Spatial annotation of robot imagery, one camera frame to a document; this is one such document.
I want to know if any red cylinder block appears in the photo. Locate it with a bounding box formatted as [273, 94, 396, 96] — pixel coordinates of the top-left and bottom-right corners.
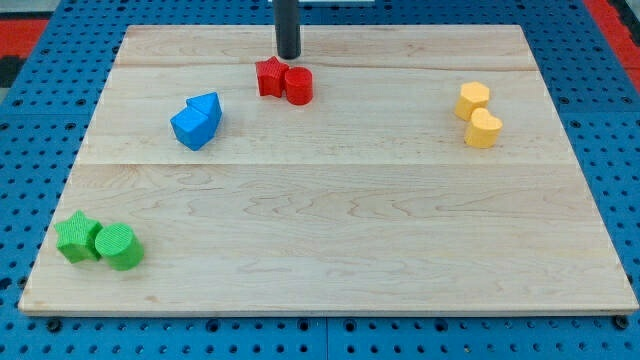
[284, 67, 313, 106]

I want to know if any red star block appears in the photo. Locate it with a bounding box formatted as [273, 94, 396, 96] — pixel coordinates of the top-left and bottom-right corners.
[255, 56, 289, 98]

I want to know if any light wooden board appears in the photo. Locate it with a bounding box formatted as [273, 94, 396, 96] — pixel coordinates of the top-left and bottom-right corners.
[19, 25, 638, 317]

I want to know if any blue triangular prism block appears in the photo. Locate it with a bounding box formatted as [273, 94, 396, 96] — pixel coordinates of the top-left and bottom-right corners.
[186, 92, 223, 128]

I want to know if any blue cube block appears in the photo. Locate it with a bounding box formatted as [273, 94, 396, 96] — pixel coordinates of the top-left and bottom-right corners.
[170, 107, 217, 151]

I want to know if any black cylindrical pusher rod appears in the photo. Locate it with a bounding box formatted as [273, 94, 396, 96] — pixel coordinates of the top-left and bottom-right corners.
[273, 0, 301, 60]

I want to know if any yellow heart block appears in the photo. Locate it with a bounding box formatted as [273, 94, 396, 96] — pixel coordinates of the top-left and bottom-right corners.
[464, 108, 503, 149]

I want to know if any yellow hexagon block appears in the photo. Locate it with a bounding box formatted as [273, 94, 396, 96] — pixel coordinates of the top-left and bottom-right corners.
[454, 81, 490, 121]

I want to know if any green cylinder block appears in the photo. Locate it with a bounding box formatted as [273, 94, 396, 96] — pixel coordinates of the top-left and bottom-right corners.
[95, 223, 144, 271]

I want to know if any green star block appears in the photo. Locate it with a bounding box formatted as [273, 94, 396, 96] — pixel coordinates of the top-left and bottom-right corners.
[54, 210, 103, 263]

